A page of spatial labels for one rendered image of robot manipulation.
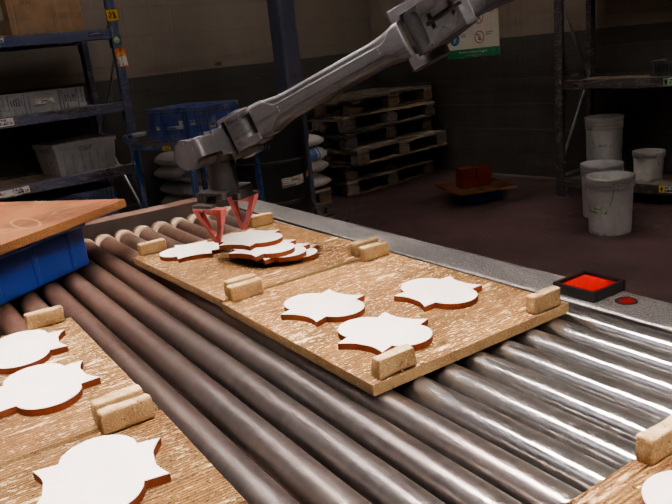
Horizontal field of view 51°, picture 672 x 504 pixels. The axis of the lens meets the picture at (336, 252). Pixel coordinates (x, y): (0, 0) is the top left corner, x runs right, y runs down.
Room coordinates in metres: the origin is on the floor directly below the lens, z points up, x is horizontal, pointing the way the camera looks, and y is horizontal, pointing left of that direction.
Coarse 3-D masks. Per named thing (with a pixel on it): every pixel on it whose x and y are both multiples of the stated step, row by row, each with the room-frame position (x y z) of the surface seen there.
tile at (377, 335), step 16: (352, 320) 0.92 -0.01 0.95; (368, 320) 0.91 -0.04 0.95; (384, 320) 0.91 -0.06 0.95; (400, 320) 0.90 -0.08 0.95; (416, 320) 0.89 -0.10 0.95; (352, 336) 0.86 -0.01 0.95; (368, 336) 0.86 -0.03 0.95; (384, 336) 0.85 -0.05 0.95; (400, 336) 0.85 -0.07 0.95; (416, 336) 0.84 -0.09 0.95; (432, 336) 0.84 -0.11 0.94
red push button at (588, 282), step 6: (582, 276) 1.04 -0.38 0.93; (588, 276) 1.04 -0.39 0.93; (564, 282) 1.03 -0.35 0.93; (570, 282) 1.02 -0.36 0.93; (576, 282) 1.02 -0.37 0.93; (582, 282) 1.02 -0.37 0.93; (588, 282) 1.01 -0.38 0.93; (594, 282) 1.01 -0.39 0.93; (600, 282) 1.01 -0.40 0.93; (606, 282) 1.01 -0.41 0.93; (612, 282) 1.00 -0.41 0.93; (588, 288) 0.99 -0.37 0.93; (594, 288) 0.99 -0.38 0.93
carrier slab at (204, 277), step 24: (312, 240) 1.41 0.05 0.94; (336, 240) 1.39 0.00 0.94; (144, 264) 1.38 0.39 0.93; (168, 264) 1.34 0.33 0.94; (192, 264) 1.33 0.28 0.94; (216, 264) 1.31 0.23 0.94; (240, 264) 1.29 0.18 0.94; (264, 264) 1.27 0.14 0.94; (288, 264) 1.26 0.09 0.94; (312, 264) 1.24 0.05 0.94; (336, 264) 1.23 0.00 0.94; (192, 288) 1.19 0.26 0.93; (216, 288) 1.16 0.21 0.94; (264, 288) 1.14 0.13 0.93
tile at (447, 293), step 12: (408, 288) 1.03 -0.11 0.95; (420, 288) 1.02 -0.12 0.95; (432, 288) 1.02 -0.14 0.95; (444, 288) 1.01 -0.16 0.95; (456, 288) 1.00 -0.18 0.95; (468, 288) 1.00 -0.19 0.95; (480, 288) 1.01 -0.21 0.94; (396, 300) 1.00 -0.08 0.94; (408, 300) 0.99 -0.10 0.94; (420, 300) 0.97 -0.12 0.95; (432, 300) 0.96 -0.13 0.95; (444, 300) 0.96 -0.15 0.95; (456, 300) 0.95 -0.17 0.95; (468, 300) 0.95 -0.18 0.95
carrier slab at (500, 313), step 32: (384, 256) 1.24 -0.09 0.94; (288, 288) 1.12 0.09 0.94; (320, 288) 1.10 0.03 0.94; (352, 288) 1.08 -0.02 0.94; (384, 288) 1.07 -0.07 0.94; (512, 288) 1.01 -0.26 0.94; (256, 320) 0.98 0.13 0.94; (288, 320) 0.97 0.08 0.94; (448, 320) 0.91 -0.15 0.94; (480, 320) 0.89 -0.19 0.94; (512, 320) 0.88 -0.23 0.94; (544, 320) 0.90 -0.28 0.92; (320, 352) 0.84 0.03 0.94; (352, 352) 0.83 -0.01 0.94; (416, 352) 0.81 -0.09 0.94; (448, 352) 0.80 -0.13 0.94; (352, 384) 0.77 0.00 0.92; (384, 384) 0.75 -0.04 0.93
